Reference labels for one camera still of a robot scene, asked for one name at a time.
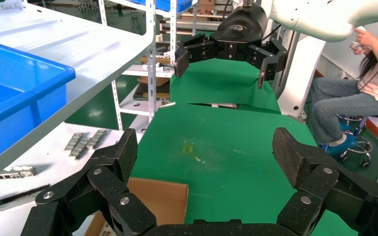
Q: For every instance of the green table cloth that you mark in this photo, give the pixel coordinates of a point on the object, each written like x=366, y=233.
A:
x=221, y=84
x=225, y=163

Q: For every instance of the brown cardboard box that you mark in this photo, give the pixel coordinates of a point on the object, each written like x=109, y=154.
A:
x=163, y=202

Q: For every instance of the white slotted shelf upright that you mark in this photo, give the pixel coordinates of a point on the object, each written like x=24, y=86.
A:
x=151, y=65

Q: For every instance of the silver toothed metal strip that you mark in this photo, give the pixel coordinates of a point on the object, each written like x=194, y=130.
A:
x=96, y=138
x=80, y=150
x=73, y=142

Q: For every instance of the narrow slotted metal rail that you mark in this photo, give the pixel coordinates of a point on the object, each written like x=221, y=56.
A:
x=13, y=172

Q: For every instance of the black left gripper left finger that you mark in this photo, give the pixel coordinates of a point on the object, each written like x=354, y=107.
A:
x=123, y=153

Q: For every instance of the operator hand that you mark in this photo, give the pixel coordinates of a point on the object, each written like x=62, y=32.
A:
x=366, y=37

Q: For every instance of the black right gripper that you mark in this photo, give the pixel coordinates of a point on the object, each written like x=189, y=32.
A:
x=241, y=29

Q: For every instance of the white robot torso column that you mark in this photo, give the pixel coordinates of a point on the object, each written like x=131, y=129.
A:
x=300, y=81

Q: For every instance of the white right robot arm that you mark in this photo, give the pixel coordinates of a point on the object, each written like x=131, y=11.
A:
x=322, y=19

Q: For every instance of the blue plastic tray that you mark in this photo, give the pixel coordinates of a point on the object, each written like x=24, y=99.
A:
x=19, y=97

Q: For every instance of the blue shoe cover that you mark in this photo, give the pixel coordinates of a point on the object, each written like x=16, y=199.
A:
x=339, y=148

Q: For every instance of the white shelf board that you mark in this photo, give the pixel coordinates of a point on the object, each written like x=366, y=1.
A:
x=55, y=164

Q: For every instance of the brown cardboard carton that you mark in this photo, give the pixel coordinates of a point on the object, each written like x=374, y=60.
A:
x=207, y=6

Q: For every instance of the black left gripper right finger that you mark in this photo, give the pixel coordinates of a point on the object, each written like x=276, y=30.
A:
x=293, y=156

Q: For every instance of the white handheld controller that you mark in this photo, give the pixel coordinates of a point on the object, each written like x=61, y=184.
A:
x=356, y=45

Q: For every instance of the white storage rack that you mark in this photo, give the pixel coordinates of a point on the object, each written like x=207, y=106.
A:
x=172, y=32

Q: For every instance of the seated operator person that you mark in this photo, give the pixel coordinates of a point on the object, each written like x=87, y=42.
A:
x=339, y=101

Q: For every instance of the blue storage bin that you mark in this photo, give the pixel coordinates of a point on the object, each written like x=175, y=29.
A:
x=166, y=5

